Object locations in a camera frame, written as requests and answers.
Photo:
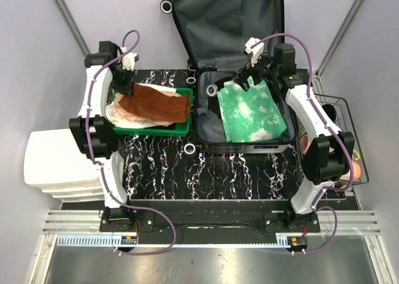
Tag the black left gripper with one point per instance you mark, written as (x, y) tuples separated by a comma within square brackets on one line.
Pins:
[(128, 88)]

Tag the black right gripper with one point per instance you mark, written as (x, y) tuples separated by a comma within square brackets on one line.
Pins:
[(243, 75)]

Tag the brown garment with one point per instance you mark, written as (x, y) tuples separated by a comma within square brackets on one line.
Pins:
[(150, 103)]

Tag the teal green garment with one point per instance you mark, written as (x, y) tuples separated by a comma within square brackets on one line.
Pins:
[(249, 116)]

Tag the white towel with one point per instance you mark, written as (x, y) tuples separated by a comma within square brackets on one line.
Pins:
[(123, 119)]

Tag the space astronaut hard-shell suitcase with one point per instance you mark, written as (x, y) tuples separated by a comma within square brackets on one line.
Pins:
[(214, 33)]

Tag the pink floral garment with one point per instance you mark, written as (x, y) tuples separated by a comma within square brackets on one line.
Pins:
[(134, 118)]

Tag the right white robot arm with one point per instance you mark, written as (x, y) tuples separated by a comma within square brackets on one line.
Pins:
[(329, 155)]

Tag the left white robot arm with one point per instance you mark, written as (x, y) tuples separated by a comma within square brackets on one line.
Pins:
[(96, 138)]

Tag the blue lid round jar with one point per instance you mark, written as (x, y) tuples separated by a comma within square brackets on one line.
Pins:
[(212, 90)]

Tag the green plastic tray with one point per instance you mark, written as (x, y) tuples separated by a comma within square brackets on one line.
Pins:
[(174, 130)]

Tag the pink patterned mug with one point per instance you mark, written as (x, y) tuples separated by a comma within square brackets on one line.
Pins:
[(305, 143)]

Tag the black round object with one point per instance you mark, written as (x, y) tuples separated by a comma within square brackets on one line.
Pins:
[(330, 111)]

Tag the white stacked storage bins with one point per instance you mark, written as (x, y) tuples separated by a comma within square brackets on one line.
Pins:
[(54, 164)]

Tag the yellow mug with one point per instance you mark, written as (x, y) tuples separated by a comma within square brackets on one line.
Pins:
[(355, 155)]

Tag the peach pink mug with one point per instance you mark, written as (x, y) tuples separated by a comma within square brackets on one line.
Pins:
[(344, 179)]

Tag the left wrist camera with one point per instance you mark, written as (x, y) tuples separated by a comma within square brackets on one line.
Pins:
[(109, 47)]

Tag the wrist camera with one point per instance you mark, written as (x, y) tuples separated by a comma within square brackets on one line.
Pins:
[(285, 54), (109, 47)]

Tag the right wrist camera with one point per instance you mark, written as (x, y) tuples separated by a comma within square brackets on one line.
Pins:
[(285, 54)]

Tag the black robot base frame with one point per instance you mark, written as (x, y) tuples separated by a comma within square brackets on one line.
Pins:
[(242, 220)]

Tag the aluminium rail frame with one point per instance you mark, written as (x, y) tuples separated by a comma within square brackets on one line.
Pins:
[(203, 194)]

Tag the white cable duct strip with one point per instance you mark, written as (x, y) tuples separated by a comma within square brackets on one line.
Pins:
[(114, 240)]

